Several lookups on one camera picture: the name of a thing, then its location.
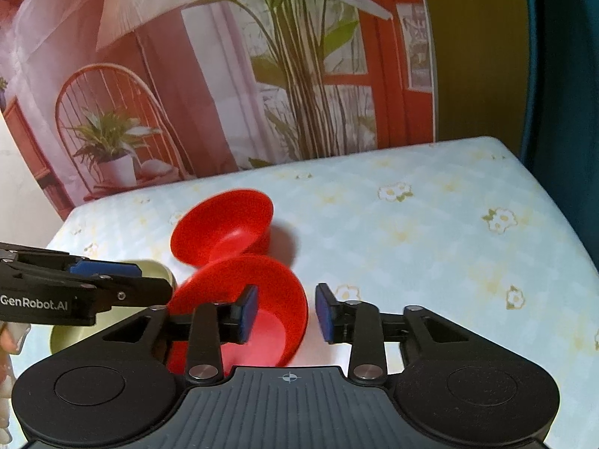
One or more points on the teal curtain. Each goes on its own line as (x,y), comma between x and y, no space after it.
(571,103)

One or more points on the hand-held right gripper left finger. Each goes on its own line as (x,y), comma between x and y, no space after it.
(248,313)

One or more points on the white fluffy garment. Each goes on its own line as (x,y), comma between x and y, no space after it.
(4,397)

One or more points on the floral tablecloth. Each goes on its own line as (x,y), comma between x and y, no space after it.
(421,243)

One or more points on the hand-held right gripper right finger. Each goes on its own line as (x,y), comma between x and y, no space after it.
(325,313)

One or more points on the green square plate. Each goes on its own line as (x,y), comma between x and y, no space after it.
(159,271)

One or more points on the printed backdrop cloth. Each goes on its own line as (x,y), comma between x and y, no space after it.
(210,79)

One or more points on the red bowl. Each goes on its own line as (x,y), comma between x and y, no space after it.
(220,224)
(276,332)

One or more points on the person's left hand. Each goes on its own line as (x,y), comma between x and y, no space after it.
(7,339)

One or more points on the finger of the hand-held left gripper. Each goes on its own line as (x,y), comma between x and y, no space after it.
(140,290)
(103,269)

